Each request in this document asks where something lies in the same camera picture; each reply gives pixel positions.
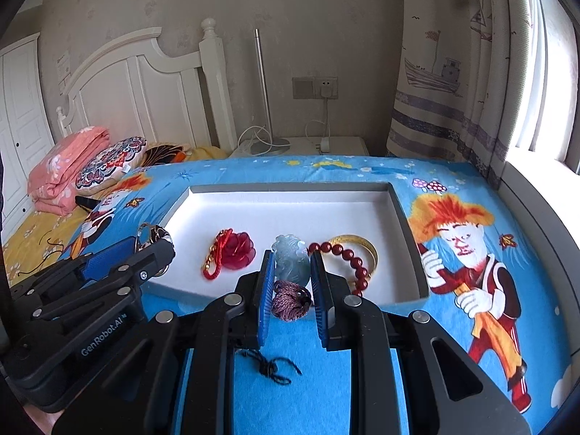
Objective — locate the window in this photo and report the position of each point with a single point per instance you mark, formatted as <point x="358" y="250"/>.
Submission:
<point x="553" y="77"/>

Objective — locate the black orange striped pillow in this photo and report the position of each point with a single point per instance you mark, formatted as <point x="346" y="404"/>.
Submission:
<point x="165" y="153"/>

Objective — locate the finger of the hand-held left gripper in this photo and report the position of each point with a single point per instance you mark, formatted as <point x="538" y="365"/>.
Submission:
<point x="149" y="260"/>
<point x="108" y="258"/>

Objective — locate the folded pink floral blanket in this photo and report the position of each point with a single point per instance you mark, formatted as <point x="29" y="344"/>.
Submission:
<point x="59" y="167"/>

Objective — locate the white nightstand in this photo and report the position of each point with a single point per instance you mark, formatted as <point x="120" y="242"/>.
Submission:
<point x="344" y="147"/>

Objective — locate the grey shallow cardboard box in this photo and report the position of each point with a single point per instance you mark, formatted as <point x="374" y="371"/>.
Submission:
<point x="294" y="217"/>

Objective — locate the grey wall socket panel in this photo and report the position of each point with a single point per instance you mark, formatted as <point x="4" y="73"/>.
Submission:
<point x="303" y="87"/>

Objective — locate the boat printed curtain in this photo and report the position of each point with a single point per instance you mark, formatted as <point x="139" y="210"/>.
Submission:
<point x="444" y="77"/>

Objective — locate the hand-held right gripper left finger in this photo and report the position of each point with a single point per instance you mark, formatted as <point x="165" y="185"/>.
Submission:
<point x="267" y="299"/>

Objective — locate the round patterned cushion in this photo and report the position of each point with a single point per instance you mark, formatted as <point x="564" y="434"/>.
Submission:
<point x="108" y="163"/>

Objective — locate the silver pole lamp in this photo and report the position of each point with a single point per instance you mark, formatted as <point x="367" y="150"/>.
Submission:
<point x="263" y="86"/>

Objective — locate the white wardrobe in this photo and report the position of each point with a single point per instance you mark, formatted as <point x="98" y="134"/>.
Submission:
<point x="22" y="122"/>

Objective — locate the grey window ledge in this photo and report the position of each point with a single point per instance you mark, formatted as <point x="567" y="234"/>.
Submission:
<point x="543" y="235"/>

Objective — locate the red rose brooch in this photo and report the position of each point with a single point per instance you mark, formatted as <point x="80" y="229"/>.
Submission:
<point x="240" y="247"/>

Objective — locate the white power adapter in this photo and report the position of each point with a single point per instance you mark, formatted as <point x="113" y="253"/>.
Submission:
<point x="325" y="144"/>

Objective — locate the blue cartoon printed sheet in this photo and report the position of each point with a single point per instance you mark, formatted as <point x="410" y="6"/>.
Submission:
<point x="453" y="181"/>

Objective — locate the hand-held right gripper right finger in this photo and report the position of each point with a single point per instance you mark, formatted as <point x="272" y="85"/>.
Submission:
<point x="319" y="299"/>

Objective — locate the gold bangle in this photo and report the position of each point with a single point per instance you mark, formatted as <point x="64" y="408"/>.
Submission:
<point x="362" y="242"/>

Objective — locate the white charger plug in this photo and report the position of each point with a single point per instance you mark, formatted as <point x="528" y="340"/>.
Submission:
<point x="327" y="91"/>

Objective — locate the yellow floral bedsheet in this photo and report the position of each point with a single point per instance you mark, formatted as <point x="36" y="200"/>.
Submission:
<point x="36" y="235"/>

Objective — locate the white wooden headboard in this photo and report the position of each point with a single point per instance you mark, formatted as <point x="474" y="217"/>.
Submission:
<point x="136" y="81"/>

